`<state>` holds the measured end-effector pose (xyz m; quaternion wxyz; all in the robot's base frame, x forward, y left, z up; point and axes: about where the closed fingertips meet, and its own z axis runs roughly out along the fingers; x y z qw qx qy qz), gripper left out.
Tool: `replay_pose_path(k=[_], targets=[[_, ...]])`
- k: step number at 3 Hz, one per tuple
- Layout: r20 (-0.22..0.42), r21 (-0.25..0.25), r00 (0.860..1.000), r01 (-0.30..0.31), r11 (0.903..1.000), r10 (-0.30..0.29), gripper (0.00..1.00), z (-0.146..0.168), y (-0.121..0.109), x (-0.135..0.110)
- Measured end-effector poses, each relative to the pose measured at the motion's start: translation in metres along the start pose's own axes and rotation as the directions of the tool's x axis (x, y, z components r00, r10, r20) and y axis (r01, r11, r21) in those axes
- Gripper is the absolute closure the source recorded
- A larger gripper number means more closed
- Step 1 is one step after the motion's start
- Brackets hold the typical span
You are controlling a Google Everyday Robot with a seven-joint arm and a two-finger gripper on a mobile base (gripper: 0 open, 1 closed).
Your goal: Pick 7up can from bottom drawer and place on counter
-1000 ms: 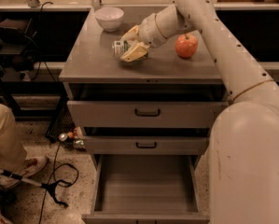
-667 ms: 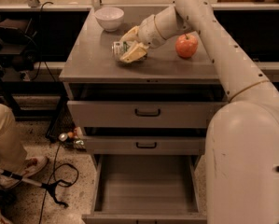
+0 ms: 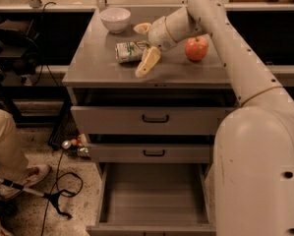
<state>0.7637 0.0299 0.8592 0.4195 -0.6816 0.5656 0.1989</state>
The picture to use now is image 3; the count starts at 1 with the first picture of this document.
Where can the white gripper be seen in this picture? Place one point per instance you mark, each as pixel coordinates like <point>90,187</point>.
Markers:
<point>158,33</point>

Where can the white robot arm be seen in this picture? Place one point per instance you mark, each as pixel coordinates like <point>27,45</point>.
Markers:
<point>253,157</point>

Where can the grey drawer cabinet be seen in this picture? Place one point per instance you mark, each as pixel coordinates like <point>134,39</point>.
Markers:
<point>95,67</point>

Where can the grey top drawer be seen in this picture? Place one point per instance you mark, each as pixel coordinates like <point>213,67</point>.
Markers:
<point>157,111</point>

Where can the grey drawer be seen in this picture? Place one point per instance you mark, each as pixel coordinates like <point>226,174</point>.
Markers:
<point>152,199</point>
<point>151,148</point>
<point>157,111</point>

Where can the grey middle drawer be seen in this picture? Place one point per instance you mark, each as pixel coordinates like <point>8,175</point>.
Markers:
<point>151,148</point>

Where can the grey bottom drawer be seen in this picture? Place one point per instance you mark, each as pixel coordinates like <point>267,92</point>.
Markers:
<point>152,199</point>

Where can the white ceramic bowl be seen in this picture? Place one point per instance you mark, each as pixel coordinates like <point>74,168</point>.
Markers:
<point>115,20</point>

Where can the red apple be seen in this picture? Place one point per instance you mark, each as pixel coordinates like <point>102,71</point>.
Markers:
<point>196,48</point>

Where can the pile of items on floor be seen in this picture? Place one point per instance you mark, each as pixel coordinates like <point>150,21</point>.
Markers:
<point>75,148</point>

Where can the black equipment on left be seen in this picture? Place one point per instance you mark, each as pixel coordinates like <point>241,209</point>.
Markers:
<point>18,52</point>

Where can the white orange sneaker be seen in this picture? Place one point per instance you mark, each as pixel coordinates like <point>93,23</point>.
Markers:
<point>34,175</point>

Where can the grabber reacher tool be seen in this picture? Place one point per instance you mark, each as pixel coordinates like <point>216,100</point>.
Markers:
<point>53,198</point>

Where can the beige trouser leg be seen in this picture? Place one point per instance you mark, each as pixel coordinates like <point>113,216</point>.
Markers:
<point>13,163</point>

